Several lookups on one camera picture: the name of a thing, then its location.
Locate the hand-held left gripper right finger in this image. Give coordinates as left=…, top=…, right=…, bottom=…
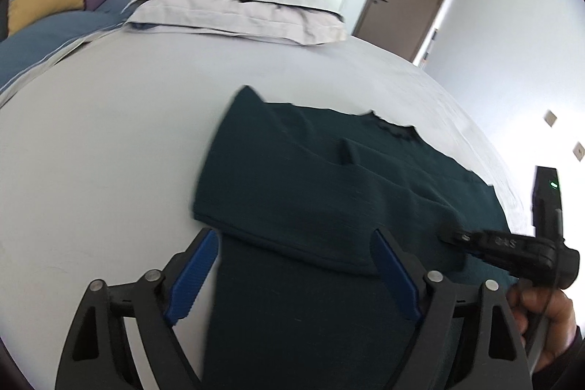
left=369, top=228, right=535, bottom=390

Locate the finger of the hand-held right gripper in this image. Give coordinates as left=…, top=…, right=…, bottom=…
left=438, top=228, right=486, bottom=256

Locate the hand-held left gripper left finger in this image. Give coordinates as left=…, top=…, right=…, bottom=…
left=55, top=228, right=220, bottom=390

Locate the dark green knit top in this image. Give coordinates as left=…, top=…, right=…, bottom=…
left=192, top=85, right=519, bottom=390

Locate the person's right hand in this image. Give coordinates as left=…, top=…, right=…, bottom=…
left=507, top=280, right=579, bottom=373

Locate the bed with white sheet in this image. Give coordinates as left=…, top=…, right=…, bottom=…
left=0, top=24, right=535, bottom=390

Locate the light grey pillow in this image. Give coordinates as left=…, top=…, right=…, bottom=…
left=122, top=0, right=350, bottom=46

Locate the blue pillow with white trim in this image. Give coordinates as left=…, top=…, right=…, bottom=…
left=0, top=0, right=140, bottom=107

